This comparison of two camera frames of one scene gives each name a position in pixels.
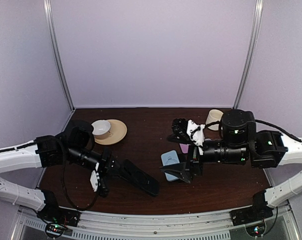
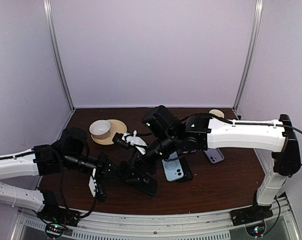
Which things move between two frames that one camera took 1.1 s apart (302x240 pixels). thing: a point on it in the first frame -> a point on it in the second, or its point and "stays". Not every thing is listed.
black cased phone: x=130 y=172 stays
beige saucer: x=118 y=128 stays
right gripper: x=193 y=152 -> x=138 y=160
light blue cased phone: x=168 y=158 stays
